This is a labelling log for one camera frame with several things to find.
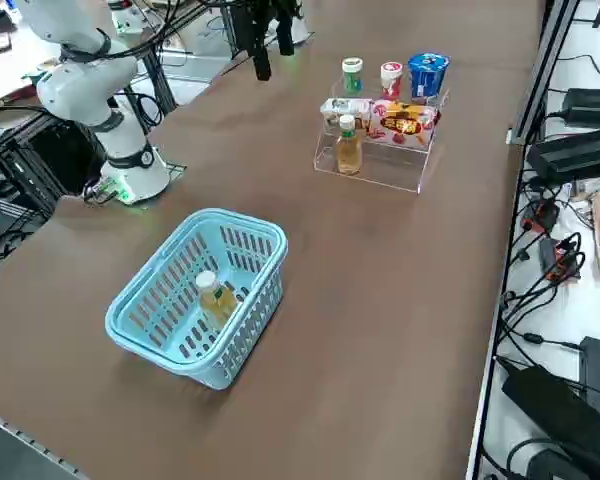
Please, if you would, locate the green lid white jar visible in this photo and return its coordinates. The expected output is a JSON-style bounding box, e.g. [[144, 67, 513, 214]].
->
[[340, 57, 365, 97]]

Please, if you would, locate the red lid white jar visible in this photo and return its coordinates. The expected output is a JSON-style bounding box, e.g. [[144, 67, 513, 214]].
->
[[379, 60, 404, 100]]

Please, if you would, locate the blue lidded cup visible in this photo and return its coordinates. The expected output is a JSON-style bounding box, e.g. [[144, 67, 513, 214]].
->
[[407, 52, 452, 100]]

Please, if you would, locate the light blue plastic basket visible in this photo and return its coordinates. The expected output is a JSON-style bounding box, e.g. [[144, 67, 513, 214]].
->
[[104, 207, 289, 391]]

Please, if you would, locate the aluminium frame post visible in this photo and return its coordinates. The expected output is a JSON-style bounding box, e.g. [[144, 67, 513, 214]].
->
[[507, 0, 581, 146]]

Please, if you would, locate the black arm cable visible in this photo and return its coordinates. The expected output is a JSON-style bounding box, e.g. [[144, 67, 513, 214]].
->
[[59, 0, 231, 64]]

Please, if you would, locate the clear acrylic stepped shelf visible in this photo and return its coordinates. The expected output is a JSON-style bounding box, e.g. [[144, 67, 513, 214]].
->
[[312, 79, 452, 196]]

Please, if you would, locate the yellow juice bottle white cap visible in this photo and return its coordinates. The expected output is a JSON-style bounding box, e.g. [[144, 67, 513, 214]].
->
[[194, 271, 239, 331], [335, 114, 364, 176]]

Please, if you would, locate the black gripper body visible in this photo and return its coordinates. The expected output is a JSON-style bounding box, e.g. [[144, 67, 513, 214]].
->
[[244, 0, 304, 31]]

